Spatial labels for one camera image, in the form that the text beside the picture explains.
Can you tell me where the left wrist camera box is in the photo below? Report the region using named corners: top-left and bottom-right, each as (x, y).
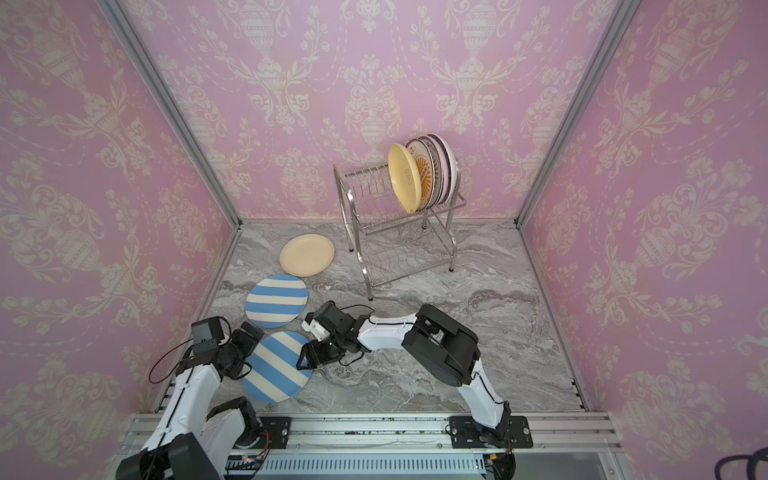
top-left (191, 316), bottom-right (225, 356)

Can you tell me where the sunburst pattern plate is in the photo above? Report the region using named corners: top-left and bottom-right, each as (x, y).
top-left (406, 139), bottom-right (435, 211)
top-left (419, 135), bottom-right (446, 208)

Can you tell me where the blue striped plate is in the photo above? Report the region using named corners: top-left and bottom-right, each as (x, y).
top-left (243, 331), bottom-right (313, 404)
top-left (245, 274), bottom-right (309, 328)

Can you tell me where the petal pattern plate orange rim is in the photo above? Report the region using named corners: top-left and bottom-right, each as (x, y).
top-left (428, 133), bottom-right (460, 204)

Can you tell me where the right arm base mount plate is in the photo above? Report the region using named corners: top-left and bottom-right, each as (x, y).
top-left (446, 415), bottom-right (534, 450)

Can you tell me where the aluminium corner post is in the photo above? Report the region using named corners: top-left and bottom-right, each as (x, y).
top-left (515, 0), bottom-right (643, 228)
top-left (95, 0), bottom-right (243, 229)

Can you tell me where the aluminium front rail frame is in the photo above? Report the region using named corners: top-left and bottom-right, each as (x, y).
top-left (106, 411), bottom-right (631, 480)

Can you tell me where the blue striped plate rear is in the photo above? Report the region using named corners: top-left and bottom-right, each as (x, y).
top-left (245, 274), bottom-right (309, 328)

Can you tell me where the black object bottom right corner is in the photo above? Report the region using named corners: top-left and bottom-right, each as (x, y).
top-left (713, 447), bottom-right (768, 480)

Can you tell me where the blue striped plate front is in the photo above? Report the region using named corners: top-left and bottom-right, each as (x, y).
top-left (243, 331), bottom-right (313, 404)

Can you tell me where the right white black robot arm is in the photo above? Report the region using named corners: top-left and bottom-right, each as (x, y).
top-left (295, 301), bottom-right (512, 448)

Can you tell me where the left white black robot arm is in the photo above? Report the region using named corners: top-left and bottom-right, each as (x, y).
top-left (115, 316), bottom-right (264, 479)

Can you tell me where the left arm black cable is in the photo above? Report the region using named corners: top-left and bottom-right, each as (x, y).
top-left (148, 338), bottom-right (194, 386)

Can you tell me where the pink bear plate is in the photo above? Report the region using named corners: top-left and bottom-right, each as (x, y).
top-left (441, 139), bottom-right (456, 203)

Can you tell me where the left aluminium corner post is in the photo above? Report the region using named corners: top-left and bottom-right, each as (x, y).
top-left (95, 0), bottom-right (243, 229)

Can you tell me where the chrome wire dish rack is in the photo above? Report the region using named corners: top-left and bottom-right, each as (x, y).
top-left (333, 164), bottom-right (467, 301)

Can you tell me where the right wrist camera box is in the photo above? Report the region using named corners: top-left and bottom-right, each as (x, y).
top-left (301, 319), bottom-right (329, 341)

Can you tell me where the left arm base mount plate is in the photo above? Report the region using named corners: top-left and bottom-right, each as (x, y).
top-left (234, 416), bottom-right (292, 451)

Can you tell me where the yellow plate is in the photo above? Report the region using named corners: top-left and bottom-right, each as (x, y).
top-left (387, 143), bottom-right (422, 214)

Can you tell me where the right aluminium corner post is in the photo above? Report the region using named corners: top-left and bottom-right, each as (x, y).
top-left (515, 0), bottom-right (643, 228)

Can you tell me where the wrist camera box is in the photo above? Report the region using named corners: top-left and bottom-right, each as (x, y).
top-left (191, 316), bottom-right (225, 356)
top-left (301, 319), bottom-right (329, 341)

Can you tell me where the cream plate back left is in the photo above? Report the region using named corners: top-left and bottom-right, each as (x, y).
top-left (279, 234), bottom-right (335, 277)

